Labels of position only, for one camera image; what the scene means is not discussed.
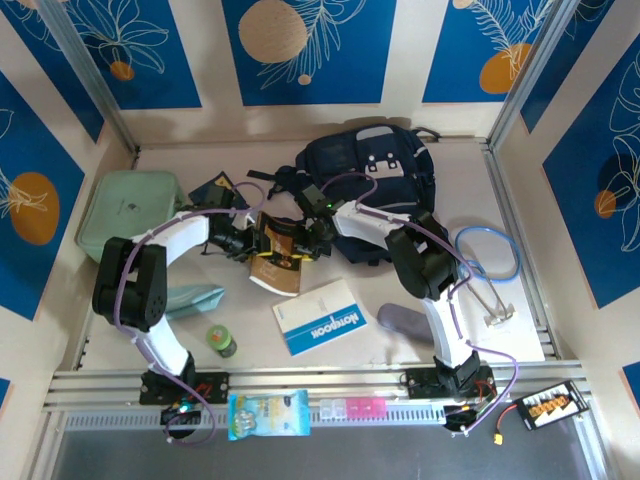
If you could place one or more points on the aluminium frame post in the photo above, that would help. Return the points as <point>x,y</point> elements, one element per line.
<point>90,75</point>
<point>525,75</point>

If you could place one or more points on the brown and black book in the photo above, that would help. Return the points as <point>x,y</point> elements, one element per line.
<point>277,272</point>

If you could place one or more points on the aluminium front rail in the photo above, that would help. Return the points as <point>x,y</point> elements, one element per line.
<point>310,380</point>

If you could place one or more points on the pink and clear pill organiser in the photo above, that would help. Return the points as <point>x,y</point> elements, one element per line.
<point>355,407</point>

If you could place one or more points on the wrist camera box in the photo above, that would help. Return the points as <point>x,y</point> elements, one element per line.
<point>312,196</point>
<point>242,221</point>

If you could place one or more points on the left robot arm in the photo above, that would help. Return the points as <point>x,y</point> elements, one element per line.
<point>187,235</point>

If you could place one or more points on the black and yellow circuit board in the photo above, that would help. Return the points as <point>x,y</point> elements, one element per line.
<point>550,406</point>

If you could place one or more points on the light teal fabric pouch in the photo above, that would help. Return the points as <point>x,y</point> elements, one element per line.
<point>195,300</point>

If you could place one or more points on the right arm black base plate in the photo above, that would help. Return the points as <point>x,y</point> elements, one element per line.
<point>420,382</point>

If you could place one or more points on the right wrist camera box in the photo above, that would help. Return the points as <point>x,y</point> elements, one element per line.
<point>312,196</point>

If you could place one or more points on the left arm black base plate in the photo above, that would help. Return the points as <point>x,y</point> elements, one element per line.
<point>215,387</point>

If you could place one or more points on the grey glasses case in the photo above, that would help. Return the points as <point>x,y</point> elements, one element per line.
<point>405,320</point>

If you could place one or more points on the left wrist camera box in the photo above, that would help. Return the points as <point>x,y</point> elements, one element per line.
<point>242,221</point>

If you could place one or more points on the blue tube stethoscope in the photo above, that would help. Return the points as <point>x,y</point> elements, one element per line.
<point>517,252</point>

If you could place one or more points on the navy blue backpack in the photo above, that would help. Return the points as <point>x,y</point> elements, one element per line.
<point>395,190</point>

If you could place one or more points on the blue and white notebook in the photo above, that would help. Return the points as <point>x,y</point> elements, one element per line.
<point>320,315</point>

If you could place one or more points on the black controller box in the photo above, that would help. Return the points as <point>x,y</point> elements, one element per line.
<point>180,415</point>
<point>460,419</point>

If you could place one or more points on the blue wet wipes packet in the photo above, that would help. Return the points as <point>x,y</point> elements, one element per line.
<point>267,415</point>

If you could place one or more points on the mint green zip case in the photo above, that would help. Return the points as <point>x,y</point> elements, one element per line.
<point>125,210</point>

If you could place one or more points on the small navy blue book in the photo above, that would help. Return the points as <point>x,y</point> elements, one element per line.
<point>210,187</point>

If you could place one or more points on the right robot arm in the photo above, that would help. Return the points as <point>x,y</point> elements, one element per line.
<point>365,222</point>

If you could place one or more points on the green lidded jar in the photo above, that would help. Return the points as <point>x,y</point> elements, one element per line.
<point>222,341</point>

